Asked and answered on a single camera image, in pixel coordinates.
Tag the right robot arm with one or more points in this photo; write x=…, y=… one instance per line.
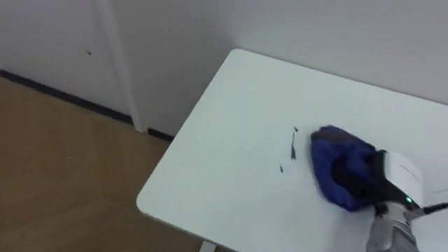
x=388, y=231

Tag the blue cloth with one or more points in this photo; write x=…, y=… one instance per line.
x=325, y=150

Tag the white desk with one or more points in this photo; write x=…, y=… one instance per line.
x=245, y=140

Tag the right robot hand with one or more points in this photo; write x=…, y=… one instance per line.
x=402, y=175

